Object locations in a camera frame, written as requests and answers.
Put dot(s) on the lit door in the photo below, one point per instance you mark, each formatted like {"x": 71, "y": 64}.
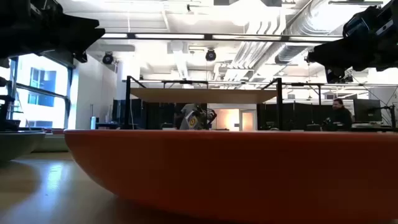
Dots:
{"x": 247, "y": 120}

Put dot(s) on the orange plate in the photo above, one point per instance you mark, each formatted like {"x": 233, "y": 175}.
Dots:
{"x": 217, "y": 171}

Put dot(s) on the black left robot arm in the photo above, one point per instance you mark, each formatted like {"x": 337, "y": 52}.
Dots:
{"x": 6, "y": 31}

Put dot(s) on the machine with yellow label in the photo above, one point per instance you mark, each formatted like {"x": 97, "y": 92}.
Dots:
{"x": 202, "y": 119}

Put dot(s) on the black partition panel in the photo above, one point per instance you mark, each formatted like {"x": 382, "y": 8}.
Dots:
{"x": 298, "y": 116}
{"x": 155, "y": 115}

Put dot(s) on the large window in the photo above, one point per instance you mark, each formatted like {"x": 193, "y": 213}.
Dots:
{"x": 46, "y": 93}

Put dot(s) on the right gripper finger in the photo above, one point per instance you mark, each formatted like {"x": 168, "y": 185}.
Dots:
{"x": 339, "y": 46}
{"x": 329, "y": 60}

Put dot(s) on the dark grey plate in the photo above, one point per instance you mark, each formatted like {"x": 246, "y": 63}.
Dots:
{"x": 15, "y": 144}

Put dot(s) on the silver ventilation duct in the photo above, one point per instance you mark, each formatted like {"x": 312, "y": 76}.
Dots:
{"x": 298, "y": 49}

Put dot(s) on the long ceiling light strip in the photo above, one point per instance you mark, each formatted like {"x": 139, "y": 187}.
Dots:
{"x": 171, "y": 36}

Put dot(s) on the wooden shelf with black legs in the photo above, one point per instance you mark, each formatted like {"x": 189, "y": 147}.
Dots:
{"x": 202, "y": 96}

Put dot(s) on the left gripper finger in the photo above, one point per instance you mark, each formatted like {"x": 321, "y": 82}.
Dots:
{"x": 74, "y": 21}
{"x": 91, "y": 35}

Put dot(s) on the black hanging lamp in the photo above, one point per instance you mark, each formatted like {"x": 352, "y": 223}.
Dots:
{"x": 211, "y": 55}
{"x": 108, "y": 58}

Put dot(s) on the white bottle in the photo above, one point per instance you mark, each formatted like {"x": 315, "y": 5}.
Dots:
{"x": 92, "y": 123}

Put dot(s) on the black office monitor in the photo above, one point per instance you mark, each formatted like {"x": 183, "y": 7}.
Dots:
{"x": 367, "y": 110}

